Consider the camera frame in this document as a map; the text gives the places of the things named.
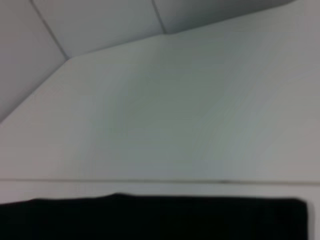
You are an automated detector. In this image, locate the black shirt with pink print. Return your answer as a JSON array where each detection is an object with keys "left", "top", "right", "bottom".
[{"left": 0, "top": 192, "right": 309, "bottom": 240}]

